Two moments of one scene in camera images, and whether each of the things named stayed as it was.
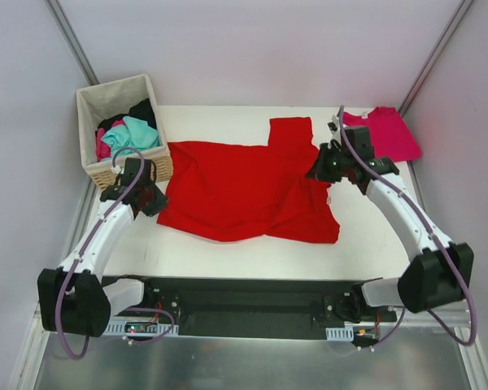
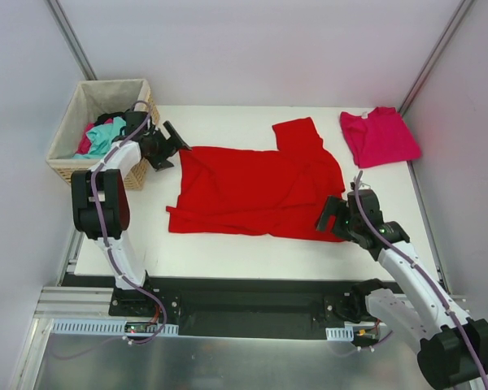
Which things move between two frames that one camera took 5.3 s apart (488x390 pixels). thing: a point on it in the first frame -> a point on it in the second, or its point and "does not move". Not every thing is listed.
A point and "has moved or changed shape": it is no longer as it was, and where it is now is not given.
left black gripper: [154, 199] -> [163, 145]
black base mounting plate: [258, 307] does not move
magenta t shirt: [387, 133] does not move
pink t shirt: [103, 150] -> [85, 145]
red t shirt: [235, 192] has moved or changed shape
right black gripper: [320, 168] -> [337, 219]
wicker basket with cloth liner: [120, 114] has moved or changed shape
